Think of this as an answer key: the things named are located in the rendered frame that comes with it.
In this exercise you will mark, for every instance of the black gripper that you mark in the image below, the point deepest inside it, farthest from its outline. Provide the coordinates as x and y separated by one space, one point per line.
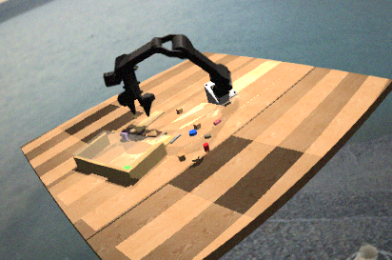
144 100

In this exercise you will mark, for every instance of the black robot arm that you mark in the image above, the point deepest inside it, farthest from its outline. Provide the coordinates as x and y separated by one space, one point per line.
125 65

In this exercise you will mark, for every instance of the yellow flat strip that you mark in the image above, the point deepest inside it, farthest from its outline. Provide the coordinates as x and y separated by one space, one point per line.
167 138

